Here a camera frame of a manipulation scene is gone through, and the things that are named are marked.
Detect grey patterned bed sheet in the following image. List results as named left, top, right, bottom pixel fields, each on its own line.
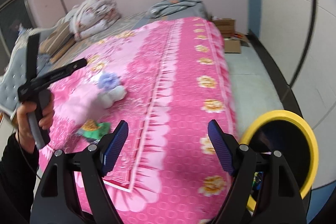
left=36, top=12, right=164, bottom=77

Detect grey floral blanket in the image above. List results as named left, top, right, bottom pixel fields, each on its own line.
left=145, top=0, right=208, bottom=19

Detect folded white floral comforter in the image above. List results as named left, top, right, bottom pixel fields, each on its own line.
left=64, top=0, right=121, bottom=42

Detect grey tufted headboard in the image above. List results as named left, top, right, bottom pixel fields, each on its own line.
left=0, top=28, right=42, bottom=119

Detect black sleeved left forearm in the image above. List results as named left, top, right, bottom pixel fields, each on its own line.
left=1, top=134, right=39, bottom=223

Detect pink floral quilt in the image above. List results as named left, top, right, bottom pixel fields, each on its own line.
left=39, top=17, right=236, bottom=223

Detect white wardrobe doors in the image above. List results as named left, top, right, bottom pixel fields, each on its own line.
left=260, top=0, right=335, bottom=188

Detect person's left hand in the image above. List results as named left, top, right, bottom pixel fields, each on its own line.
left=15, top=93, right=55, bottom=154

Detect yellow rimmed black trash bin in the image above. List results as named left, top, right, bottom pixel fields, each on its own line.
left=239, top=110, right=319, bottom=210

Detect small green snack wrapper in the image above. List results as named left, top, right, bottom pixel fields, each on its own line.
left=76, top=119, right=110, bottom=143

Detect open cardboard box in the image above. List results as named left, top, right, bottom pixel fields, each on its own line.
left=212, top=18, right=249, bottom=53

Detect brown striped pillow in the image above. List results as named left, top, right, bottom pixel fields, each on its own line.
left=39, top=22, right=76, bottom=64

